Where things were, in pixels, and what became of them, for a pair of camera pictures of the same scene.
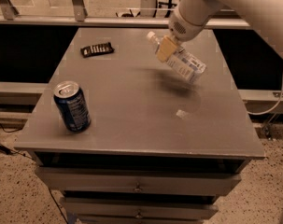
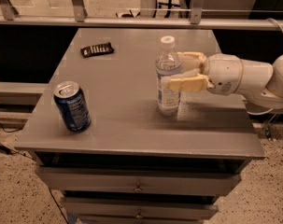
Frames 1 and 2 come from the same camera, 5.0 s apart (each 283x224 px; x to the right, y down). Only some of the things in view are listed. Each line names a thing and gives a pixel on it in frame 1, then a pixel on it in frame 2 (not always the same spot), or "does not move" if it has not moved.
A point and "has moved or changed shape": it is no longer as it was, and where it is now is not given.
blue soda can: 72,105 does not move
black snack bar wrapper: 96,49 does not move
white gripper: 185,30 -> 223,74
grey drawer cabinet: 125,138 does not move
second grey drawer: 140,207 does not move
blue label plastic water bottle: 181,62 has moved or changed shape
